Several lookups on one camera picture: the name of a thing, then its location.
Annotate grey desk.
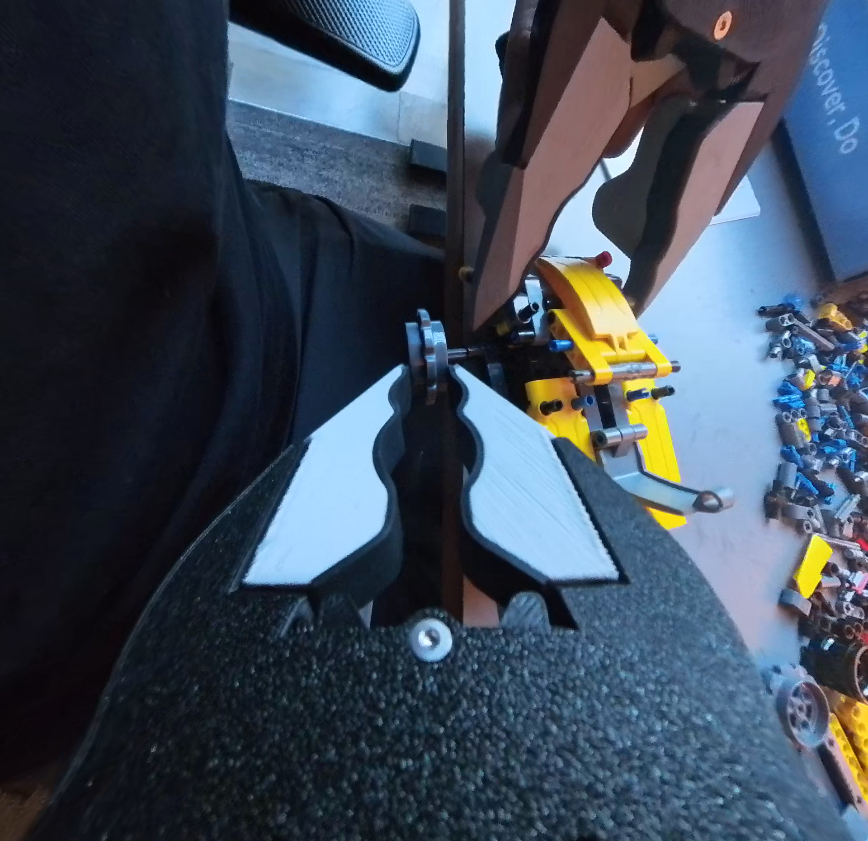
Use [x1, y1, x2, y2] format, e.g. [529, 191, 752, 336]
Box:
[448, 0, 868, 828]

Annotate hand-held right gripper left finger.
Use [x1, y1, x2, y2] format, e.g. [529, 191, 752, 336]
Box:
[242, 364, 415, 611]

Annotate yellow toy vehicle model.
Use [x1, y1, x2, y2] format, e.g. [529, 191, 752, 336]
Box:
[458, 250, 736, 533]

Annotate grey toothed wheel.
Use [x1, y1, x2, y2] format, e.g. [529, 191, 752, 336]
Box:
[406, 308, 450, 408]
[773, 678, 831, 750]

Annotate white instruction booklet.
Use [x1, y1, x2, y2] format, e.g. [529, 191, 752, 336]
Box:
[597, 156, 760, 225]

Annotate black wheel rim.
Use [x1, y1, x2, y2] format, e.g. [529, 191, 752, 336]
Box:
[800, 638, 868, 698]

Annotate black office chair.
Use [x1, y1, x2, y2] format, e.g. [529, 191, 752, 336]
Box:
[231, 0, 421, 92]

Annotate yellow curved panel piece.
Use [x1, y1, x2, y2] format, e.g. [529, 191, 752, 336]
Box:
[792, 534, 834, 598]

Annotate pile of small building pieces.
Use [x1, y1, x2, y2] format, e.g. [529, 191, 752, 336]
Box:
[758, 292, 868, 652]

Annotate person's dark clothing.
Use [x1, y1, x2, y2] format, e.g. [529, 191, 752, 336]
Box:
[0, 0, 448, 788]

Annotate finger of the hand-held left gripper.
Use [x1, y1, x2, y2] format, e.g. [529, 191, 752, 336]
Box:
[592, 98, 767, 316]
[471, 17, 684, 332]

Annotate blue cardboard kit box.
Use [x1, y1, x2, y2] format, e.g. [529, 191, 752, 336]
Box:
[773, 0, 868, 282]

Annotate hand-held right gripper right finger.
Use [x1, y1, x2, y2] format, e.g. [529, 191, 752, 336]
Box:
[449, 364, 621, 614]

